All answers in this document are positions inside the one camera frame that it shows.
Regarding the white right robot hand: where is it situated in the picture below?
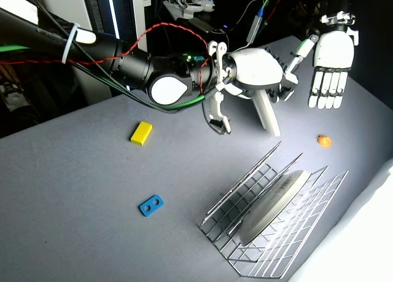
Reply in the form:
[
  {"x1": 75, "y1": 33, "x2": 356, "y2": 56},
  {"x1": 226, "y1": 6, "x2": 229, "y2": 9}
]
[{"x1": 228, "y1": 47, "x2": 300, "y2": 137}]

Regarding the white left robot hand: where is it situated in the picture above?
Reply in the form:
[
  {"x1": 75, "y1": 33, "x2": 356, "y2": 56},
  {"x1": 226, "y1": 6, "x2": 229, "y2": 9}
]
[{"x1": 287, "y1": 31, "x2": 356, "y2": 110}]

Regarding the white plate with black rim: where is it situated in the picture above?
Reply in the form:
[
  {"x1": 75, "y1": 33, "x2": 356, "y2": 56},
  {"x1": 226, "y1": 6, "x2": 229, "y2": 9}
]
[{"x1": 238, "y1": 170, "x2": 313, "y2": 246}]

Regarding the black device box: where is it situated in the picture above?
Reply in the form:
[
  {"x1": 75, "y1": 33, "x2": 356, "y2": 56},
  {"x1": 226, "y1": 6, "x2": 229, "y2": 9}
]
[{"x1": 187, "y1": 16, "x2": 216, "y2": 34}]

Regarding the swirled brown cookie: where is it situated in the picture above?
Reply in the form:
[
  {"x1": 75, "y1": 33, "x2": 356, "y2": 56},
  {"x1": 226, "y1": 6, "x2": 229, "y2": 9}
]
[{"x1": 317, "y1": 135, "x2": 333, "y2": 149}]

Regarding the spare white robot hand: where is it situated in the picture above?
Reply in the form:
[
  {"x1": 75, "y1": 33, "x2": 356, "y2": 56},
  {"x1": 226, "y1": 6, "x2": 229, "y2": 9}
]
[{"x1": 162, "y1": 0, "x2": 216, "y2": 20}]

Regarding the yellow rectangular block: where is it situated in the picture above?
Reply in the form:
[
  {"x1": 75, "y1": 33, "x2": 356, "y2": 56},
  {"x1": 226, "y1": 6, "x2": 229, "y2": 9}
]
[{"x1": 130, "y1": 120, "x2": 154, "y2": 146}]

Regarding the blue block with two holes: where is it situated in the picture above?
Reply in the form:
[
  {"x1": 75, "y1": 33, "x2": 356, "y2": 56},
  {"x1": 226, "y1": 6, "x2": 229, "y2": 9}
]
[{"x1": 138, "y1": 195, "x2": 165, "y2": 217}]

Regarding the grey cable adapter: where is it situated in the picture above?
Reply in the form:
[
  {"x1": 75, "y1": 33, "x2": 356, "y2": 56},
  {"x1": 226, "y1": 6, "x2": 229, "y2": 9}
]
[{"x1": 247, "y1": 14, "x2": 265, "y2": 45}]

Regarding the silver wire dish rack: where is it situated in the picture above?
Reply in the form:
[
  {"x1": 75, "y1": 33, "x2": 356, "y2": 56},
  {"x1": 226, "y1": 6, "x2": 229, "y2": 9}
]
[{"x1": 198, "y1": 141, "x2": 350, "y2": 279}]

